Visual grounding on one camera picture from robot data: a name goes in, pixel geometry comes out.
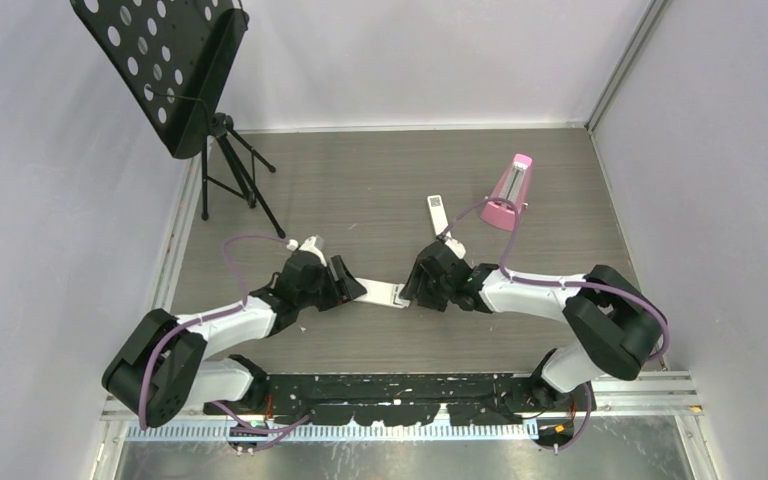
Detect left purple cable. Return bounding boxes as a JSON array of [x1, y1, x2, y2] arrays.
[[137, 233, 316, 439]]

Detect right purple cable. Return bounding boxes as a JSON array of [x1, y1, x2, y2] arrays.
[[436, 197, 671, 372]]

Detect purple cable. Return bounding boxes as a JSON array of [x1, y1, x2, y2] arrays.
[[436, 197, 671, 372], [137, 233, 316, 439]]

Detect black perforated music stand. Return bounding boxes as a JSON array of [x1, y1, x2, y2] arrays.
[[71, 0, 286, 238]]

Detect long white remote control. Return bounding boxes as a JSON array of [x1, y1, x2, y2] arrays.
[[426, 195, 451, 238]]

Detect pink metronome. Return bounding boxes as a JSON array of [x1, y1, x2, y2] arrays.
[[480, 153, 533, 232]]

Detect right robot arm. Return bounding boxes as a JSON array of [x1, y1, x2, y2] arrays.
[[399, 238, 668, 411]]

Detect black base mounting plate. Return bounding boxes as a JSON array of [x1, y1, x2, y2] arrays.
[[224, 373, 595, 427]]

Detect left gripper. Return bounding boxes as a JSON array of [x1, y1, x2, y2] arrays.
[[297, 258, 364, 314]]

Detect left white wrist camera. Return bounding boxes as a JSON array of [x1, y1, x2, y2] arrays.
[[286, 235, 327, 266]]

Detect small white remote control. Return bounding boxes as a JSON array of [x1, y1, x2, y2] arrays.
[[356, 278, 411, 309]]

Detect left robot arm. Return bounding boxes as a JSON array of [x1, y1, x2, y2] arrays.
[[101, 251, 367, 429]]

